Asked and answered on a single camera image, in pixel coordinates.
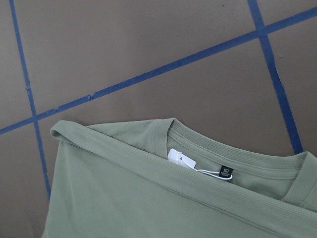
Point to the olive green long-sleeve shirt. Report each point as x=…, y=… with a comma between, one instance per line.
x=114, y=180

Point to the black shirt size label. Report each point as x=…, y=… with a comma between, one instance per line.
x=225, y=173

